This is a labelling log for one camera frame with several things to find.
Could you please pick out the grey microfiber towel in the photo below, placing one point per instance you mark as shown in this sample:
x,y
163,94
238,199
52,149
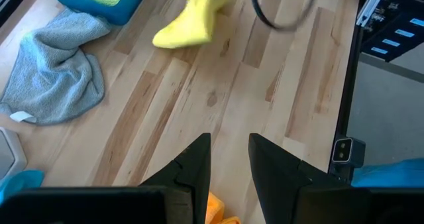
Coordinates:
x,y
56,71

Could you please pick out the teal plastic bin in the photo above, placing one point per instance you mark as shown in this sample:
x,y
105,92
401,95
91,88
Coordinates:
x,y
122,13

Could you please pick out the silver aluminium bracket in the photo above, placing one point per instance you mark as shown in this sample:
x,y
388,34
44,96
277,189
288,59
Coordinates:
x,y
371,5

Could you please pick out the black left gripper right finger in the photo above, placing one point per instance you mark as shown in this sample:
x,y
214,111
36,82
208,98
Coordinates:
x,y
275,174

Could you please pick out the small grey camera box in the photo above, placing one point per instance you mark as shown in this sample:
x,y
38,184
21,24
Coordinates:
x,y
344,151

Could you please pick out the yellow microfiber towel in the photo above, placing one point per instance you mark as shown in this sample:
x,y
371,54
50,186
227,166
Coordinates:
x,y
192,28

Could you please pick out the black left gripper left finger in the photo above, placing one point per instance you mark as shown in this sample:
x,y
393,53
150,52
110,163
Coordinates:
x,y
195,171

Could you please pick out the light blue microfiber towel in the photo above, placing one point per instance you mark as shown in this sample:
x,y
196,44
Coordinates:
x,y
20,182

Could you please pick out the orange microfiber towel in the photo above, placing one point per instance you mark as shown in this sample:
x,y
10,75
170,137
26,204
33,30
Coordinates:
x,y
215,210

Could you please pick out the black equipment case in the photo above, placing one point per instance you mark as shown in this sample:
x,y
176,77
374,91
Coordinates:
x,y
397,18

